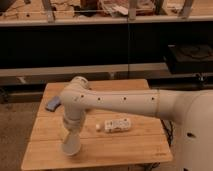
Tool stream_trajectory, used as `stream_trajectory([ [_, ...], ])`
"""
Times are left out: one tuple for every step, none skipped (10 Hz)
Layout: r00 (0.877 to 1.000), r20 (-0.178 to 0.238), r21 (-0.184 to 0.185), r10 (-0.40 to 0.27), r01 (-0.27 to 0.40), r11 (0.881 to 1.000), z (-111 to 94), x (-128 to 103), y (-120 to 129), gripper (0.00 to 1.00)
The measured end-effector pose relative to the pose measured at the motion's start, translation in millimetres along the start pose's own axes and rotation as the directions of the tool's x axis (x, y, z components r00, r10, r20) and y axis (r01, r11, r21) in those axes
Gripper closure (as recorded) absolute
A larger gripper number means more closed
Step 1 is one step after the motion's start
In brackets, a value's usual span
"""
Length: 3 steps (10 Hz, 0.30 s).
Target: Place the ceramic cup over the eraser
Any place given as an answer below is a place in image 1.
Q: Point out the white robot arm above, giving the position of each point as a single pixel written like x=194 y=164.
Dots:
x=192 y=110

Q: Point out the wooden table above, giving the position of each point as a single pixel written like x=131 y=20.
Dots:
x=144 y=143

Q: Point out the black box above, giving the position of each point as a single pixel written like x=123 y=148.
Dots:
x=182 y=59

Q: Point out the long wooden shelf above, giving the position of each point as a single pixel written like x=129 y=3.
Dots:
x=90 y=12

